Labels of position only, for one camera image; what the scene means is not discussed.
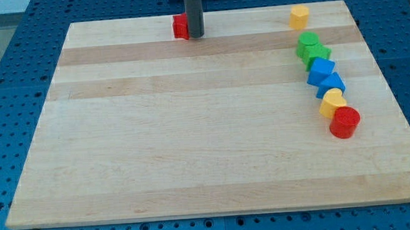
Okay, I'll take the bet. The red star block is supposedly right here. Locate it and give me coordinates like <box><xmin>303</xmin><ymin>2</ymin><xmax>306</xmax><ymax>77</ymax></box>
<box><xmin>172</xmin><ymin>13</ymin><xmax>189</xmax><ymax>40</ymax></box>

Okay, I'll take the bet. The green star block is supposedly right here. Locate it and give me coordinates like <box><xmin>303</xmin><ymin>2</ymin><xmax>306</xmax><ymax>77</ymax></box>
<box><xmin>300</xmin><ymin>43</ymin><xmax>332</xmax><ymax>72</ymax></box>

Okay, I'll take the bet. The yellow hexagon block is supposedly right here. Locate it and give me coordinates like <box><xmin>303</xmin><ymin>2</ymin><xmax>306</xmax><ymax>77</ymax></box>
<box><xmin>288</xmin><ymin>4</ymin><xmax>310</xmax><ymax>30</ymax></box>

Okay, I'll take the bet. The wooden board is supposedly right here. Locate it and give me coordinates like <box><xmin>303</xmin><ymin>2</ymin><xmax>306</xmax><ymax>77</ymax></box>
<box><xmin>6</xmin><ymin>1</ymin><xmax>410</xmax><ymax>230</ymax></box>

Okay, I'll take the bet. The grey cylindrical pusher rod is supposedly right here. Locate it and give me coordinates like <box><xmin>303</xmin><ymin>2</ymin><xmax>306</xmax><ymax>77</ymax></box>
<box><xmin>184</xmin><ymin>0</ymin><xmax>204</xmax><ymax>38</ymax></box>

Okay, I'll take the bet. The blue cube block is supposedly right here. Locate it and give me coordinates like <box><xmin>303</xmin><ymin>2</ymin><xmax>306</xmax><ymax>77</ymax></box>
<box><xmin>306</xmin><ymin>58</ymin><xmax>335</xmax><ymax>87</ymax></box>

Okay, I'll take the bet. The green cylinder block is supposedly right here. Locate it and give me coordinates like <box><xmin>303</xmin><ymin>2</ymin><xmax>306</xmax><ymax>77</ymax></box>
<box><xmin>296</xmin><ymin>31</ymin><xmax>320</xmax><ymax>58</ymax></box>

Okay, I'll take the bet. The yellow heart block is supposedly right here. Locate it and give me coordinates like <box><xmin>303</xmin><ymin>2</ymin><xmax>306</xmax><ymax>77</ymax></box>
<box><xmin>319</xmin><ymin>88</ymin><xmax>347</xmax><ymax>119</ymax></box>

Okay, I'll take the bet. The blue triangle block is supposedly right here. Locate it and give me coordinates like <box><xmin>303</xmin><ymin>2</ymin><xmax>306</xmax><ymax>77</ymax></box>
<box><xmin>316</xmin><ymin>72</ymin><xmax>346</xmax><ymax>99</ymax></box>

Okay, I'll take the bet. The red cylinder block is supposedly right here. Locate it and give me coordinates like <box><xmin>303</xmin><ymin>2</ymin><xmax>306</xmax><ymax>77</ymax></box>
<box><xmin>329</xmin><ymin>106</ymin><xmax>361</xmax><ymax>139</ymax></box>

